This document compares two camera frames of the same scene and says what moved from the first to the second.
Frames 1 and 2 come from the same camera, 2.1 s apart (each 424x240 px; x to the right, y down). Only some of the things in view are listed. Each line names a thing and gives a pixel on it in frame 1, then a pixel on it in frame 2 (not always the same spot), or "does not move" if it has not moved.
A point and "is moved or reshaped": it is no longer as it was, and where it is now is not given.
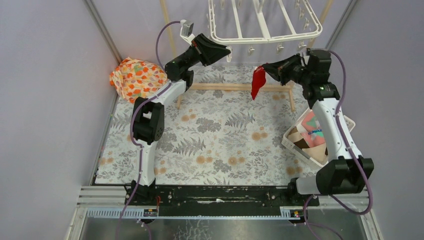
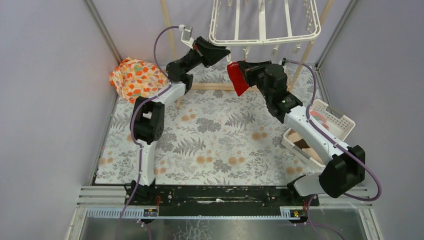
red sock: [259, 79] is moved or reshaped
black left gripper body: [201, 50] does not move
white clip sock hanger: [299, 38] is moved or reshaped
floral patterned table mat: [216, 133] does not move
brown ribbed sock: [301, 143] does not move
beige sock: [317, 153] does not move
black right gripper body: [291, 70] → [255, 75]
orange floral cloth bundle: [135, 79] does not move
